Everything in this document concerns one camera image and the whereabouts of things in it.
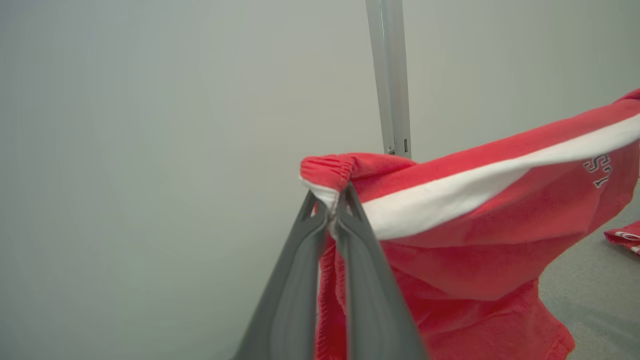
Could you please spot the red shorts white stripe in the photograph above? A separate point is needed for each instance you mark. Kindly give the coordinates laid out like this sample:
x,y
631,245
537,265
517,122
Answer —
x,y
475,260

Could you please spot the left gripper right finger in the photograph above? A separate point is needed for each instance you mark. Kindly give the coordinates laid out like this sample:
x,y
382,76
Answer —
x,y
370,300

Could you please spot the grey fabric sofa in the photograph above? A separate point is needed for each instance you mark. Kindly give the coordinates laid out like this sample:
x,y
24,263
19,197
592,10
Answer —
x,y
600,310

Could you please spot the grey double metal post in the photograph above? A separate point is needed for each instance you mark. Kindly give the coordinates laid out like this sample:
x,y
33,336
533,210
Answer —
x,y
392,75

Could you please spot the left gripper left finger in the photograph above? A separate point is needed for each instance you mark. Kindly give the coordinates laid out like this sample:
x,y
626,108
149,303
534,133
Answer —
x,y
295,300

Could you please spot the red white basketball jersey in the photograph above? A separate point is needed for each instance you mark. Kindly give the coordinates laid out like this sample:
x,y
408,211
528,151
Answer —
x,y
625,236

